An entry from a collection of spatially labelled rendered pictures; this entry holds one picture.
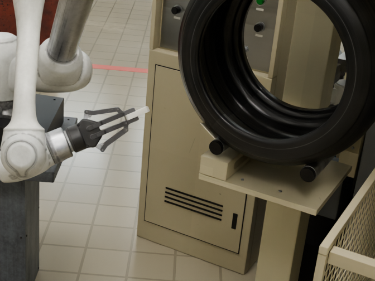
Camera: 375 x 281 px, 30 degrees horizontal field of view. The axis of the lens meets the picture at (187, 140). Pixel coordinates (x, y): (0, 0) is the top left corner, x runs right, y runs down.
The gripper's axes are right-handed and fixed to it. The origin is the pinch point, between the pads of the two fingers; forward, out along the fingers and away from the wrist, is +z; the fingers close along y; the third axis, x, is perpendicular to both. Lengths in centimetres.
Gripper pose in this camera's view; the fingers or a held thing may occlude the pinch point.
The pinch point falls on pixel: (136, 113)
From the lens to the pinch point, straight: 196.9
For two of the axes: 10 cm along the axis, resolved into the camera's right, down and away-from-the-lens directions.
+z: 9.1, -3.8, 1.5
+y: 3.6, 9.2, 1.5
